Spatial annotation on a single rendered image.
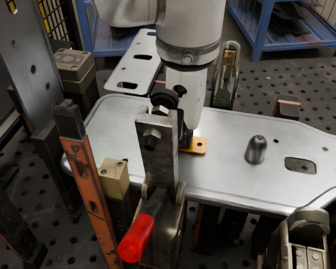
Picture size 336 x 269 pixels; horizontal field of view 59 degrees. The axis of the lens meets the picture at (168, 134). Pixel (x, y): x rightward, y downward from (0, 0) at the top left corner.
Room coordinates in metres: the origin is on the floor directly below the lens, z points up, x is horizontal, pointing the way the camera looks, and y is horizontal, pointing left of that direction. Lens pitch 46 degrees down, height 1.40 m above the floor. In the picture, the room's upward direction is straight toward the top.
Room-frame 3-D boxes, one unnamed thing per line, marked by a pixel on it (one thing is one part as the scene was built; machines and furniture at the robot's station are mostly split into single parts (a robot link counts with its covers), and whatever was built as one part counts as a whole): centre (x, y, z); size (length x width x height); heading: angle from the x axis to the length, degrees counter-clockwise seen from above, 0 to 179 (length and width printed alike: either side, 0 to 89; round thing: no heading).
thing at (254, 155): (0.33, -0.15, 1.02); 0.03 x 0.03 x 0.07
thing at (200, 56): (0.36, -0.03, 1.20); 0.09 x 0.08 x 0.03; 167
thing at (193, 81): (0.36, -0.03, 1.14); 0.10 x 0.07 x 0.11; 167
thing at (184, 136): (0.34, -0.02, 1.04); 0.03 x 0.03 x 0.07; 77
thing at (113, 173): (0.26, 0.08, 0.88); 0.04 x 0.04 x 0.36; 77
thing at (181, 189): (0.22, -0.02, 1.06); 0.03 x 0.01 x 0.03; 167
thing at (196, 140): (0.36, -0.03, 1.01); 0.08 x 0.04 x 0.01; 77
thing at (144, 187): (0.23, 0.03, 1.06); 0.03 x 0.01 x 0.03; 167
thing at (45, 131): (0.43, 0.23, 0.85); 0.12 x 0.03 x 0.30; 167
